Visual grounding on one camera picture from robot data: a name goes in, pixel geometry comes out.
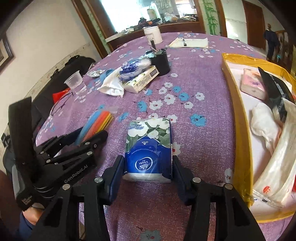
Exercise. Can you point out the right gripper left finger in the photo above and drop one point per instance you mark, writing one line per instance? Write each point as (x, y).
(60, 220)

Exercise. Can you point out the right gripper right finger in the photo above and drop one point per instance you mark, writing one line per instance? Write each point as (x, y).
(233, 219)

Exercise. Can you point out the white red-print plastic bag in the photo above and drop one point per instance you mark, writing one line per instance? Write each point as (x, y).
(276, 181)

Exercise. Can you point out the blue red sponge pack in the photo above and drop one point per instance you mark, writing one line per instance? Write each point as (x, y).
(96, 123)

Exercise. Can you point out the blue Vinda tissue pack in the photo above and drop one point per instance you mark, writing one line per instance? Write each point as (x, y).
(148, 151)

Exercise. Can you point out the lemon print tissue pack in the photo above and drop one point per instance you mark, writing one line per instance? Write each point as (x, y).
(138, 83)

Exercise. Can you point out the black foil snack bag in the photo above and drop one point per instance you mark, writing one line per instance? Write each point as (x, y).
(277, 91)

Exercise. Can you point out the pink tissue pack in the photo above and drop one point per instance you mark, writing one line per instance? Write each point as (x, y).
(252, 84)

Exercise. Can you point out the white cloth towel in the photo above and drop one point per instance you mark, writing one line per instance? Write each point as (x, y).
(264, 125)

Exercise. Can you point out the blue knitted cloth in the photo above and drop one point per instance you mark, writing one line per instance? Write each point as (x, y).
(105, 74)

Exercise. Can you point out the round Vinda wipes bag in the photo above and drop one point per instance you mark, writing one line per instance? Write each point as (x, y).
(132, 69)

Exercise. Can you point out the person's left hand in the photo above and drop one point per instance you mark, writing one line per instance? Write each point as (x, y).
(33, 213)

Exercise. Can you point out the eyeglasses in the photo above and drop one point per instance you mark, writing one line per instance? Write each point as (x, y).
(61, 102)

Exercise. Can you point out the yellow shallow cardboard tray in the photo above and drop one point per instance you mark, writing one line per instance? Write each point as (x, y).
(251, 155)

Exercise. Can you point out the black sofa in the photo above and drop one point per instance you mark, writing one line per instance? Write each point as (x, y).
(53, 88)

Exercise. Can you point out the red packet on sofa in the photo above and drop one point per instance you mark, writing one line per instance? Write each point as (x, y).
(57, 96)

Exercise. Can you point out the clear plastic cup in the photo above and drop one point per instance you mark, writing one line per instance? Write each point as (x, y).
(75, 83)

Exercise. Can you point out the white socks cloth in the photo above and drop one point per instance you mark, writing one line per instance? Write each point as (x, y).
(112, 85)

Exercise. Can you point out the crumpled foil wrapper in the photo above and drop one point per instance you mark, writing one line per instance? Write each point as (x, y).
(95, 73)

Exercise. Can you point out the purple floral tablecloth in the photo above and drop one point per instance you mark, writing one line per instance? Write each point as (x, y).
(195, 97)

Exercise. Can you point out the wooden sideboard counter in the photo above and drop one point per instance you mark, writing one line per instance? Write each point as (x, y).
(191, 27)

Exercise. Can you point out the black pen holder cup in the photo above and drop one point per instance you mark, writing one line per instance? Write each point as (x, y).
(158, 58)

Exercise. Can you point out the white plastic jar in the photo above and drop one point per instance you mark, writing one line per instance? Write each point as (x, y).
(153, 34)

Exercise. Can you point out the white paper notepad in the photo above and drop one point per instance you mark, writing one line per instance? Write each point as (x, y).
(191, 43)

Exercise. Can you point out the person in dark jacket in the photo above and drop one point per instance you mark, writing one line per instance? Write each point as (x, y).
(273, 42)

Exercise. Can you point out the brown wooden door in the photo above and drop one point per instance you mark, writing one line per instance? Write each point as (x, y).
(255, 24)

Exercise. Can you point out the bamboo painted glass panel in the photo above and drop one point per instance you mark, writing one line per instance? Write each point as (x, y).
(210, 16)

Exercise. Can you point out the framed wall painting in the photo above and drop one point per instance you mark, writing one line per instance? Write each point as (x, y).
(6, 53)

